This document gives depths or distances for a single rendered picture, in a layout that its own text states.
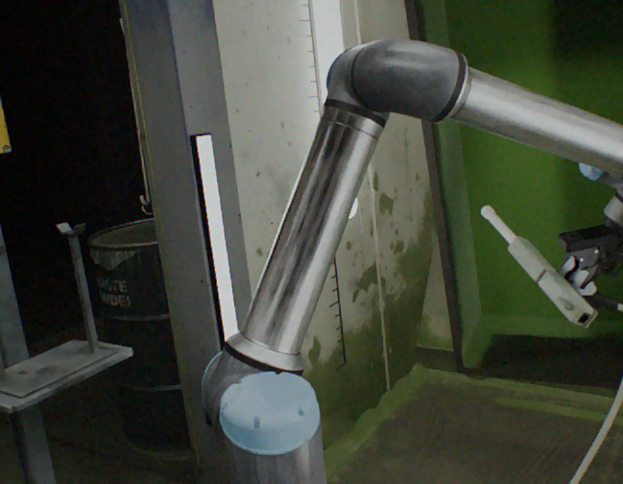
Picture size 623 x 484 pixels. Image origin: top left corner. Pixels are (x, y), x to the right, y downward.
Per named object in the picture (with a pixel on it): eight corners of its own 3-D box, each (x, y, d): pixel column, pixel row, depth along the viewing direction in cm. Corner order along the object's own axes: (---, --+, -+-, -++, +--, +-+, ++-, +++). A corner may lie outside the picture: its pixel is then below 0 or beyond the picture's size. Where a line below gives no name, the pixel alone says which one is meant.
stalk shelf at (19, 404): (75, 344, 170) (74, 338, 169) (133, 355, 157) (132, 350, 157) (-40, 395, 145) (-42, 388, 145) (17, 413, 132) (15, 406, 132)
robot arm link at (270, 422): (244, 536, 93) (227, 424, 89) (221, 474, 109) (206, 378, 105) (342, 505, 97) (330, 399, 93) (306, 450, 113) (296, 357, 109)
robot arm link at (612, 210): (632, 210, 135) (605, 189, 143) (617, 229, 137) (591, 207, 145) (660, 222, 138) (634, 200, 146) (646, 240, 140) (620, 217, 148)
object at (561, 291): (652, 328, 145) (578, 305, 136) (638, 345, 146) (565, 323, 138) (542, 222, 185) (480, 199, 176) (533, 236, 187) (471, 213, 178)
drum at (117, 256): (104, 425, 291) (67, 234, 271) (216, 381, 324) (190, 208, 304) (157, 477, 244) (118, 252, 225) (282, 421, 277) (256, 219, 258)
